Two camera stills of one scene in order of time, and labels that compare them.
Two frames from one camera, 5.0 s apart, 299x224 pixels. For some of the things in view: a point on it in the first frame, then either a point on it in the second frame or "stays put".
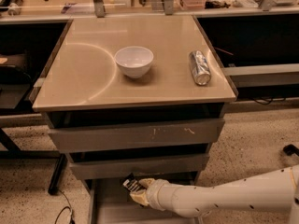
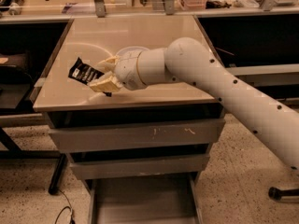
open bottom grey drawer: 110,201 stays put
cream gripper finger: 147,182 → 108,64
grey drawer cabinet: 138,95 stays put
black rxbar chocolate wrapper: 131,182 → 83,72
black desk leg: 58,174 stays put
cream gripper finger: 140,197 → 107,83
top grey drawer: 138,136 stays put
